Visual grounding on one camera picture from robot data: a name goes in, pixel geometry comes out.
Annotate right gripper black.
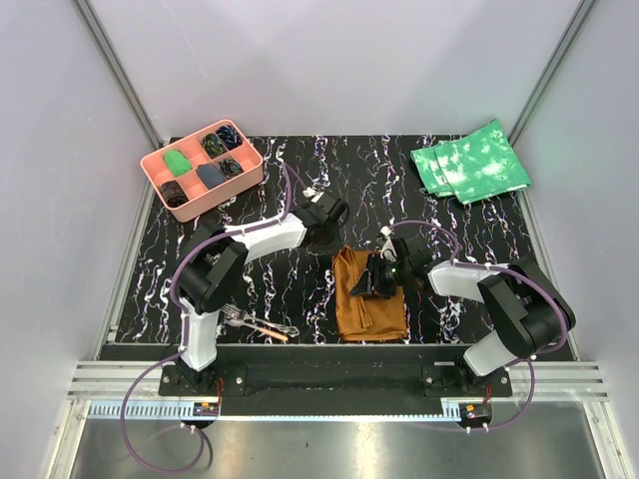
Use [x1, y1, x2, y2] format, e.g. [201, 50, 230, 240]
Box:
[349, 251, 411, 300]

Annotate orange cloth napkin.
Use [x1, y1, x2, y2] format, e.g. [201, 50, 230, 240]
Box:
[332, 246, 407, 342]

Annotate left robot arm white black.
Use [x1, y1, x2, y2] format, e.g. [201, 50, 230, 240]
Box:
[170, 193, 349, 395]

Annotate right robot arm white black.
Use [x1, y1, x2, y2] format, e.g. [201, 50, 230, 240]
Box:
[348, 233, 576, 396]

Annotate grey blue rolled napkin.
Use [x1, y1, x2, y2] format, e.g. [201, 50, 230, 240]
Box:
[196, 163, 227, 190]

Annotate green rolled napkin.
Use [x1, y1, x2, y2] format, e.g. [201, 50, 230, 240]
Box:
[164, 150, 193, 178]

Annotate black marble pattern mat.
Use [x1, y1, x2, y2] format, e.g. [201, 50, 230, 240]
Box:
[113, 135, 533, 344]

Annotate dark patterned roll front right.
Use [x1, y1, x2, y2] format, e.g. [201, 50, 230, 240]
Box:
[217, 158, 244, 180]

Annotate dark patterned roll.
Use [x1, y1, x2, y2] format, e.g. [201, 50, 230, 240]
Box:
[217, 158, 244, 180]
[216, 125, 244, 150]
[201, 133, 227, 159]
[159, 180, 189, 209]

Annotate dark patterned roll back right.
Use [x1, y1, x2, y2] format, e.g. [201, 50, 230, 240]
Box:
[216, 125, 244, 150]

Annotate dark patterned roll back middle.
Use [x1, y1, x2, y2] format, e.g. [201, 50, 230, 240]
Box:
[201, 133, 227, 159]

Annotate pink compartment tray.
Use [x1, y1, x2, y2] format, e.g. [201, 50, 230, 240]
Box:
[140, 120, 265, 223]

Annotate silver fork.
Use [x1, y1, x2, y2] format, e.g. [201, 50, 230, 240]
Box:
[221, 303, 300, 339]

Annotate dark patterned roll front left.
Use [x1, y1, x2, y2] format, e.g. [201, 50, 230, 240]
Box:
[159, 180, 189, 209]

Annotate green white patterned napkins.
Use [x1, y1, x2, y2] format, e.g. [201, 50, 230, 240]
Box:
[410, 119, 531, 206]

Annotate wooden handled spoon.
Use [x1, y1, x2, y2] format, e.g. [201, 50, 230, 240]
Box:
[256, 326, 289, 342]

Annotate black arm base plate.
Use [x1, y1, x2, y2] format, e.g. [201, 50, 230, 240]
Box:
[159, 344, 512, 398]

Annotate aluminium frame rail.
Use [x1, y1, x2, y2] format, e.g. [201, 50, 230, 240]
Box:
[67, 361, 609, 422]

